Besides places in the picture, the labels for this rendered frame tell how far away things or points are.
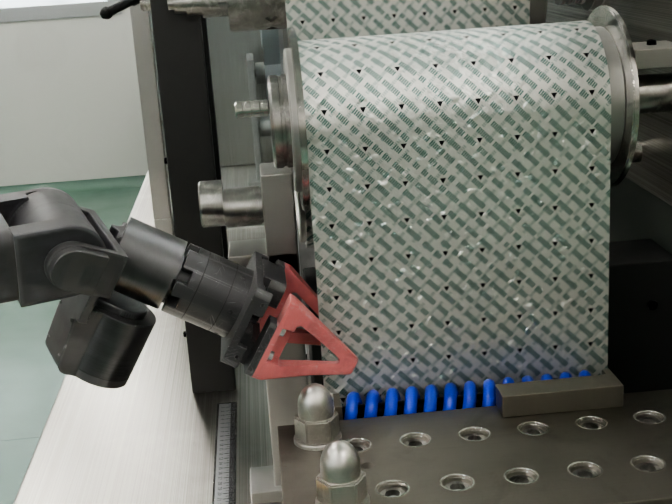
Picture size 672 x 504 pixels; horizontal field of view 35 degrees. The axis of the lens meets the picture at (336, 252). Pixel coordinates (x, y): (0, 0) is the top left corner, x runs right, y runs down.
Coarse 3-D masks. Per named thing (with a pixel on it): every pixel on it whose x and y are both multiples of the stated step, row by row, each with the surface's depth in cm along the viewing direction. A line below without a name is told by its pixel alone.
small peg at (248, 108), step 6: (240, 102) 86; (246, 102) 86; (252, 102) 86; (258, 102) 86; (264, 102) 86; (240, 108) 86; (246, 108) 86; (252, 108) 86; (258, 108) 86; (264, 108) 86; (240, 114) 86; (246, 114) 86; (252, 114) 87; (258, 114) 87; (264, 114) 87
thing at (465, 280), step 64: (320, 192) 81; (384, 192) 81; (448, 192) 82; (512, 192) 82; (576, 192) 83; (320, 256) 82; (384, 256) 83; (448, 256) 83; (512, 256) 84; (576, 256) 84; (320, 320) 84; (384, 320) 84; (448, 320) 85; (512, 320) 85; (576, 320) 86; (384, 384) 86
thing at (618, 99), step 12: (600, 36) 83; (288, 48) 84; (612, 48) 82; (288, 60) 82; (612, 60) 82; (288, 72) 81; (612, 72) 82; (288, 84) 80; (612, 84) 81; (624, 84) 82; (288, 96) 81; (612, 96) 81; (624, 96) 82; (612, 108) 82; (624, 108) 82; (612, 120) 82; (624, 120) 82; (612, 132) 82; (612, 144) 83; (612, 156) 85; (300, 168) 82; (300, 180) 83
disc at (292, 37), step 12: (288, 36) 85; (300, 72) 79; (300, 84) 78; (300, 96) 78; (300, 108) 78; (300, 120) 78; (300, 132) 79; (300, 144) 79; (300, 156) 81; (300, 192) 87
